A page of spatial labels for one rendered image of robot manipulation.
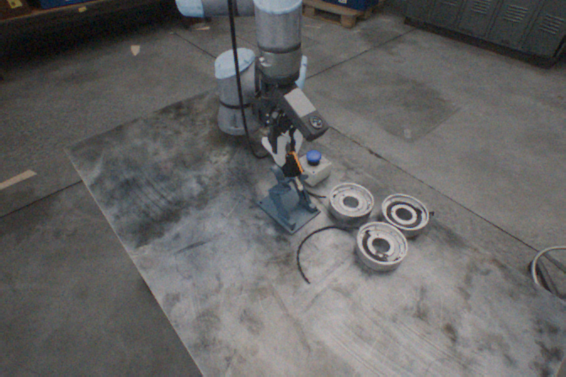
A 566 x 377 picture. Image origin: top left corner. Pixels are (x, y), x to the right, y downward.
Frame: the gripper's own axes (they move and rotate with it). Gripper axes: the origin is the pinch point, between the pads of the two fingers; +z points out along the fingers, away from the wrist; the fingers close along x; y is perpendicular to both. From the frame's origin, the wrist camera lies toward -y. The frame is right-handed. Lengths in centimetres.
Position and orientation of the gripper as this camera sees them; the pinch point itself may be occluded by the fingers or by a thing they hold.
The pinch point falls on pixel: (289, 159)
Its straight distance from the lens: 70.5
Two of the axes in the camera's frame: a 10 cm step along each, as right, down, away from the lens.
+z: 0.2, 7.5, 6.6
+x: -7.3, 4.6, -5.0
